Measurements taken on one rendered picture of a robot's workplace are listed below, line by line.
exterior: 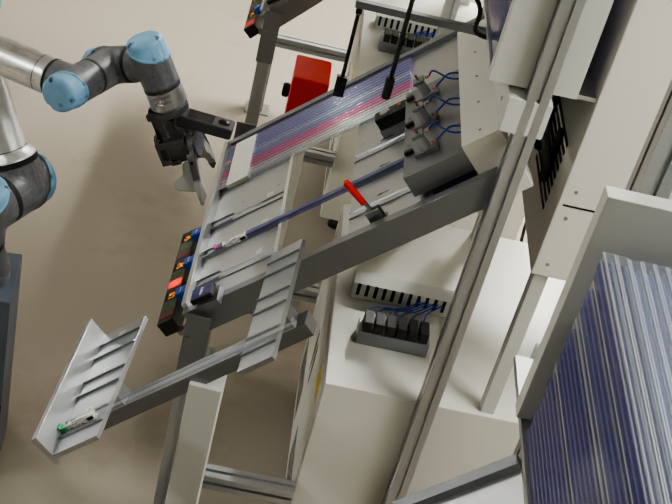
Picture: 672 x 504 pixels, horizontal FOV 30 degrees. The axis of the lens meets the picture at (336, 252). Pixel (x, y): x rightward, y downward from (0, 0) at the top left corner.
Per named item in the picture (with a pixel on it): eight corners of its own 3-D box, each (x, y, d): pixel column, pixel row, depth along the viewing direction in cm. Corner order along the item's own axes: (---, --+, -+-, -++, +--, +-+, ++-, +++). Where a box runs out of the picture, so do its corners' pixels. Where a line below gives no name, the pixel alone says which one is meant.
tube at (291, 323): (61, 434, 221) (57, 430, 221) (64, 429, 223) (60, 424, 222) (295, 327, 202) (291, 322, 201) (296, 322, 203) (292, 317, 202)
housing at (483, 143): (495, 203, 237) (460, 146, 231) (485, 83, 277) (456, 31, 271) (533, 186, 235) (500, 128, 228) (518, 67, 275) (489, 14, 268)
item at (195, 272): (200, 329, 259) (180, 305, 256) (239, 164, 313) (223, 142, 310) (205, 327, 259) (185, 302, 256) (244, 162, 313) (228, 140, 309)
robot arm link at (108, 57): (63, 58, 246) (107, 56, 241) (97, 41, 255) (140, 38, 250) (74, 96, 249) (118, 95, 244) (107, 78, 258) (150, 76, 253)
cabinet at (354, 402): (268, 573, 298) (323, 382, 263) (294, 379, 356) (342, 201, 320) (531, 624, 303) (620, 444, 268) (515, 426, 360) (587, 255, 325)
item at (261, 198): (198, 318, 258) (189, 307, 256) (238, 154, 312) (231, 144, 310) (275, 283, 251) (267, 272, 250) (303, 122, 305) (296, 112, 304)
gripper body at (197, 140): (170, 151, 262) (150, 101, 255) (209, 143, 260) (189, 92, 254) (163, 170, 256) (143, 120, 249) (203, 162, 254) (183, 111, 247)
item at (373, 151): (359, 257, 246) (346, 238, 244) (372, 98, 300) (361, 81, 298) (511, 189, 235) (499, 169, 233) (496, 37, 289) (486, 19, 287)
